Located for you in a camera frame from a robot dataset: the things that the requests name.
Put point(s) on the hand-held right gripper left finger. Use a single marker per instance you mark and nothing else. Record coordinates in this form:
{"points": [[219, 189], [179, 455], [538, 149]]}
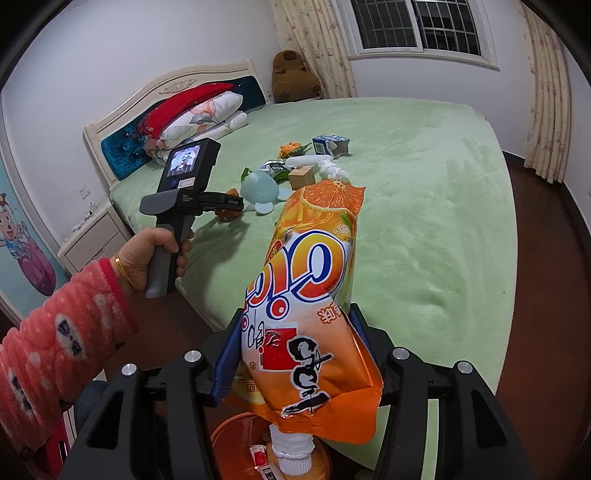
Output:
{"points": [[227, 364]]}

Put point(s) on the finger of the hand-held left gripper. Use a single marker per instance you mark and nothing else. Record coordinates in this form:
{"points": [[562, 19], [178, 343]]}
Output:
{"points": [[221, 203]]}

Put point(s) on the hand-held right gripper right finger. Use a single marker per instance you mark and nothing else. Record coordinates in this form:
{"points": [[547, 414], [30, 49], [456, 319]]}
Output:
{"points": [[358, 323]]}

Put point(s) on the brown wrapper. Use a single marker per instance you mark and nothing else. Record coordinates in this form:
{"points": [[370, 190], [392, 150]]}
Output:
{"points": [[228, 217]]}

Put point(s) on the orange plastic bin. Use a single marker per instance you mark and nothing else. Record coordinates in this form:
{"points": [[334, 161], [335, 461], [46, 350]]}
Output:
{"points": [[226, 438]]}

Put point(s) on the orange snack bag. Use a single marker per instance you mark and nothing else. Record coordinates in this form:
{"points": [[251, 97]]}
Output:
{"points": [[300, 277]]}

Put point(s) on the blue white drink carton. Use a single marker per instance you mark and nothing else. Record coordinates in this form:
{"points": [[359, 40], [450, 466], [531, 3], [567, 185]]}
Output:
{"points": [[328, 145]]}

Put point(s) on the person's left forearm pink sleeve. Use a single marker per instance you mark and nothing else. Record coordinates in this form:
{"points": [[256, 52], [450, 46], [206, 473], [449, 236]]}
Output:
{"points": [[55, 350]]}

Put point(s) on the person's left hand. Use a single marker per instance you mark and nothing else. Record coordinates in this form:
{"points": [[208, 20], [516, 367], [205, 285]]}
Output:
{"points": [[138, 258]]}

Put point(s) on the small green wrapper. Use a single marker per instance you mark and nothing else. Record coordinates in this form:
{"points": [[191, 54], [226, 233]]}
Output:
{"points": [[244, 174]]}

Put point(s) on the light blue plastic cup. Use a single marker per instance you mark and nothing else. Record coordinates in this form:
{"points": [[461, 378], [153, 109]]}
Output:
{"points": [[258, 191]]}

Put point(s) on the silver crumpled wrapper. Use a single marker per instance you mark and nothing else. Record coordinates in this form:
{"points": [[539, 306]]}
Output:
{"points": [[273, 167]]}

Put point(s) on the cream blue padded headboard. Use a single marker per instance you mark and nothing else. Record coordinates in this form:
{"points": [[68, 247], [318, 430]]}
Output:
{"points": [[115, 152]]}

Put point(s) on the small cardboard box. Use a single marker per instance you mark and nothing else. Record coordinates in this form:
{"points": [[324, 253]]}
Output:
{"points": [[301, 177]]}

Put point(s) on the red pillow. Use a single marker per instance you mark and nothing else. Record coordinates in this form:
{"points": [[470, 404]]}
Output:
{"points": [[184, 104]]}

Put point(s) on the white tube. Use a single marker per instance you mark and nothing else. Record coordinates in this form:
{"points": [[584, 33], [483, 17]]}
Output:
{"points": [[307, 161]]}

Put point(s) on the small red white packet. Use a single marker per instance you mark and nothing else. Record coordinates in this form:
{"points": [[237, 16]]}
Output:
{"points": [[261, 459]]}

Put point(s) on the cream nightstand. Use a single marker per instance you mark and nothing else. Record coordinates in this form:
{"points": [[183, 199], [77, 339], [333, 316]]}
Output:
{"points": [[92, 242]]}

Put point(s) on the white plastic bottle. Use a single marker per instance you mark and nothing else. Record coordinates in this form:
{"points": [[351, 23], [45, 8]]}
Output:
{"points": [[291, 454]]}

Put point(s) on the white crumpled tissue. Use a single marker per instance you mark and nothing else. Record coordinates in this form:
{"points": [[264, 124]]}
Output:
{"points": [[333, 170]]}

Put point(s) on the brown plush toy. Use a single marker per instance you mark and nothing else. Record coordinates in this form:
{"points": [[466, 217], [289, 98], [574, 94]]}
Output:
{"points": [[293, 76]]}

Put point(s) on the floral cream curtain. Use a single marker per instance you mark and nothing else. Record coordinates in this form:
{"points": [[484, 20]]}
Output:
{"points": [[318, 46], [547, 101]]}

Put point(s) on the red box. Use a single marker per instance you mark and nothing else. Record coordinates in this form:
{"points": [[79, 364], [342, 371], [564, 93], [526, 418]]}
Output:
{"points": [[60, 454]]}

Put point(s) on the barred window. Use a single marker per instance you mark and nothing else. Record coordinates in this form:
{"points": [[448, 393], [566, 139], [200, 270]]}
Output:
{"points": [[415, 25]]}

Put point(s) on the wall socket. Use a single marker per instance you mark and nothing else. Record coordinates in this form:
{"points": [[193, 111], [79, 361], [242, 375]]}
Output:
{"points": [[84, 192]]}

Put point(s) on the cartoon wall poster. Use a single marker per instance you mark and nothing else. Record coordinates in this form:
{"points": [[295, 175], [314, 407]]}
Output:
{"points": [[23, 249]]}

